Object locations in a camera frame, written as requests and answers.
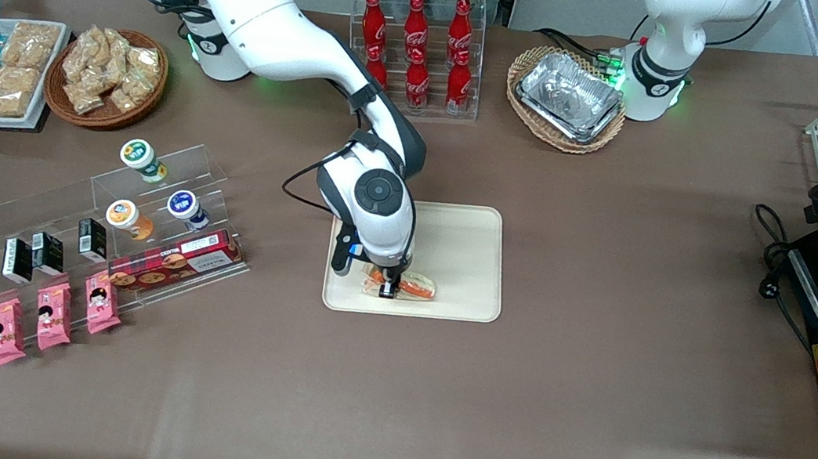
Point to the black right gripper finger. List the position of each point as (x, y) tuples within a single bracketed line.
[(390, 286)]

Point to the plastic-wrapped triangle sandwich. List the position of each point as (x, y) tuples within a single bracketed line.
[(418, 288)]

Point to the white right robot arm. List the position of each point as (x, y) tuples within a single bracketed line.
[(270, 22)]

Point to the cream plastic serving tray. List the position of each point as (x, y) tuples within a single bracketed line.
[(460, 260)]

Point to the red cola bottle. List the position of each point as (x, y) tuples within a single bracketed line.
[(416, 82), (460, 23), (374, 15), (416, 21), (376, 67), (459, 82)]

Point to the wicker basket with foil containers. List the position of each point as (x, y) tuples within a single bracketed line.
[(519, 110)]

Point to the blue-lid gum bottle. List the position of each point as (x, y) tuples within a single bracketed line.
[(183, 204)]

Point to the red tartan shortbread box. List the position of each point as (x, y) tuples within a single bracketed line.
[(175, 262)]

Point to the clear acrylic bottle rack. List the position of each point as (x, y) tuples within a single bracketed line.
[(479, 57)]

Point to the clear acrylic tiered display stand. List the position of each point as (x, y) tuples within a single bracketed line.
[(180, 168)]

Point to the stacked foil containers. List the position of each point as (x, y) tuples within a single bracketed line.
[(569, 96)]

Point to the orange-lid gum bottle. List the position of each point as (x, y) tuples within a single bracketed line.
[(122, 214)]

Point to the green-lid gum bottle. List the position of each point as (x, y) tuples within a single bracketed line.
[(138, 154)]

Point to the pink cartoon snack pack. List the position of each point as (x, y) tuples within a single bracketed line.
[(54, 317), (102, 304), (5, 332)]

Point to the small black snack box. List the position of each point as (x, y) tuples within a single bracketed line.
[(17, 261), (47, 254), (92, 238)]

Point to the clear bag of puffed snacks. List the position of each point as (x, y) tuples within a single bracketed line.
[(88, 53), (144, 62), (120, 49), (84, 97), (131, 94)]

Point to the round wicker snack basket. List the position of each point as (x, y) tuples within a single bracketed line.
[(107, 120)]

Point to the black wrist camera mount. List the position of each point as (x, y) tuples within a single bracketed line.
[(345, 249)]

